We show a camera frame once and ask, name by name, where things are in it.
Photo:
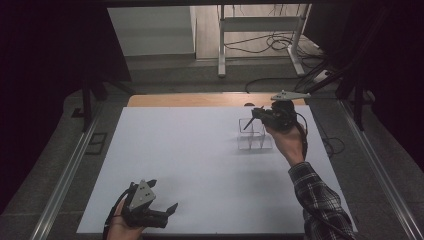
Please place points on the clear acrylic divided organizer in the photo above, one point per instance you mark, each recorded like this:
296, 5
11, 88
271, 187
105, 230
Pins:
251, 139

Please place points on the person's right hand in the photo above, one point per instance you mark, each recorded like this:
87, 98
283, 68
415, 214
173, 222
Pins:
288, 143

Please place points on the white metal desk frame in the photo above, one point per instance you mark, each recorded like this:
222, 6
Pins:
260, 24

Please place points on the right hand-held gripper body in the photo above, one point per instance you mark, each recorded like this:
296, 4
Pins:
281, 116

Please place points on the black metal stand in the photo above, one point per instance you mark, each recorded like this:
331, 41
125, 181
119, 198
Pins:
87, 106
358, 106

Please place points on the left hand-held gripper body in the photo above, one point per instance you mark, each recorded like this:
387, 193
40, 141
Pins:
143, 213

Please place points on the white table mat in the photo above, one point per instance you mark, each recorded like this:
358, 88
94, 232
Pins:
173, 150

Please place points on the white power strip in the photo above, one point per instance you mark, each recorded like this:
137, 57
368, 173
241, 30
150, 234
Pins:
320, 76

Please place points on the white cabinet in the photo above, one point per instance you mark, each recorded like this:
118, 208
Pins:
150, 30

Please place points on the aluminium rail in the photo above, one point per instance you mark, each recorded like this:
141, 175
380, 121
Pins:
63, 190
376, 160

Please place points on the person's left hand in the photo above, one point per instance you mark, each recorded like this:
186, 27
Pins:
120, 230

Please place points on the black floor frame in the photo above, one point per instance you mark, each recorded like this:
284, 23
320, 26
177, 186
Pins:
100, 134

